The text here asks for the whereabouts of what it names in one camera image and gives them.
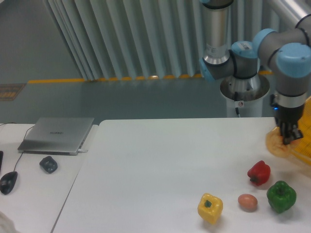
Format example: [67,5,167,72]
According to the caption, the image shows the yellow bell pepper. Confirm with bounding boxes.
[197,193,224,225]

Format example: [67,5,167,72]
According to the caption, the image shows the yellow plastic basket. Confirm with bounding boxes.
[291,97,311,166]

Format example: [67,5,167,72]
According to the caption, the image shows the brown egg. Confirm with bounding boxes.
[238,194,258,212]

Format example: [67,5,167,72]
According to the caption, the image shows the triangular orange bread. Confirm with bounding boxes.
[265,127,301,158]

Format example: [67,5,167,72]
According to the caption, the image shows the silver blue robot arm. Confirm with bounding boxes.
[199,0,311,145]

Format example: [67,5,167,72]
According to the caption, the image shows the black power adapter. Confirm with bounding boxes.
[39,156,58,174]

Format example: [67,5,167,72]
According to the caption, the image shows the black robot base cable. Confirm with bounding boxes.
[234,91,242,118]

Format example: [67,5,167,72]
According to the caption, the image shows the black mouse cable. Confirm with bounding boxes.
[0,122,36,173]

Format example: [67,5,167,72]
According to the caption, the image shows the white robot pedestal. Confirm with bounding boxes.
[220,74,270,118]

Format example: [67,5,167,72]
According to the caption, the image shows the silver laptop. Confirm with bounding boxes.
[17,117,94,155]

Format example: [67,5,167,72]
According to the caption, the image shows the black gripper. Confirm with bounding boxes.
[270,94,307,145]

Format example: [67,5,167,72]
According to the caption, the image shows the black phone edge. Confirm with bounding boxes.
[0,151,4,173]

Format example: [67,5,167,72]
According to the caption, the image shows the black computer mouse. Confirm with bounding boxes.
[0,171,18,195]

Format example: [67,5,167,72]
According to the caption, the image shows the red bell pepper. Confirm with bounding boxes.
[247,160,271,186]

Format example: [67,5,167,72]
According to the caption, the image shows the green bell pepper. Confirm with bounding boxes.
[266,181,297,214]

